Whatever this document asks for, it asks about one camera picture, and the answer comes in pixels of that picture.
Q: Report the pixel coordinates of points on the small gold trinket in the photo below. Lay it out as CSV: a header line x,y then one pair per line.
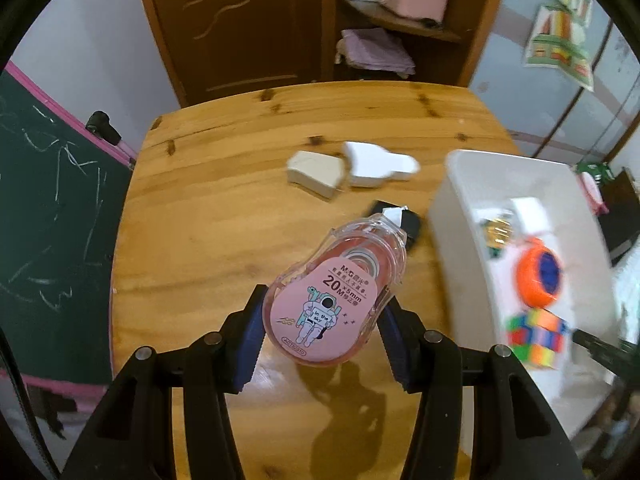
x,y
497,235

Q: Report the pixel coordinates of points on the pink plastic stool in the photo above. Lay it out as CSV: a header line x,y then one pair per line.
x,y
592,192

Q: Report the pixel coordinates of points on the white small box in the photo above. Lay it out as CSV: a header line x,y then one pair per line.
x,y
532,217

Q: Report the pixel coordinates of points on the beige foam block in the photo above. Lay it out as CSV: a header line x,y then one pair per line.
x,y
319,173

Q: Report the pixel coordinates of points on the colourful rubik cube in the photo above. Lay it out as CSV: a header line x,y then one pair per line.
x,y
537,337

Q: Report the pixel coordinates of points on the colourful wall poster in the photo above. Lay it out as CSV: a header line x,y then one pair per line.
x,y
558,40

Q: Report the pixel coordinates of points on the wooden table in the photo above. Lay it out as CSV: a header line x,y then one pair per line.
x,y
210,214

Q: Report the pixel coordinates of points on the small black white object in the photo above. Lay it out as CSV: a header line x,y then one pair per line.
x,y
403,217

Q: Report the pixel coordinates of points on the green chalkboard pink frame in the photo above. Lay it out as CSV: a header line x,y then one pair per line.
x,y
62,194

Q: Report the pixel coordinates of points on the brown wooden door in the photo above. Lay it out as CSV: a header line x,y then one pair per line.
x,y
216,48

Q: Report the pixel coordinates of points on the sliding glass wardrobe door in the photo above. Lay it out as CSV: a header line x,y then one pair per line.
x,y
545,111

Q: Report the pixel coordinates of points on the orange blue tape measure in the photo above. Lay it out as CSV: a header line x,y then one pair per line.
x,y
538,275

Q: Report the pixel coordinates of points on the green bag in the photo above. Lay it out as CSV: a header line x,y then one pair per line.
x,y
599,171

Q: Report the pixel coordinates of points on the white plastic storage bin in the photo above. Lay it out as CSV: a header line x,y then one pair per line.
x,y
482,292

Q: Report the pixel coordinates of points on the white bottle-shaped foam block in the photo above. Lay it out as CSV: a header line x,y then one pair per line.
x,y
370,165

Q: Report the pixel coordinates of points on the pink correction tape dispenser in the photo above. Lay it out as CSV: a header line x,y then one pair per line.
x,y
321,311

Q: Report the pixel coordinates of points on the folded pink cloth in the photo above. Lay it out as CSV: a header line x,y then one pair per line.
x,y
373,49

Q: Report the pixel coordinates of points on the dark cabinet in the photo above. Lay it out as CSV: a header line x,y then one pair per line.
x,y
620,225

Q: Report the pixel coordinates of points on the wooden shelf unit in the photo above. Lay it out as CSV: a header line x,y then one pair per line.
x,y
445,38

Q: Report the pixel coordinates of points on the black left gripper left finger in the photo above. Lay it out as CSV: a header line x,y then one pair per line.
x,y
129,434

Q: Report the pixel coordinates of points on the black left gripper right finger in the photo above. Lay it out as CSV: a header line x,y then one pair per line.
x,y
516,435

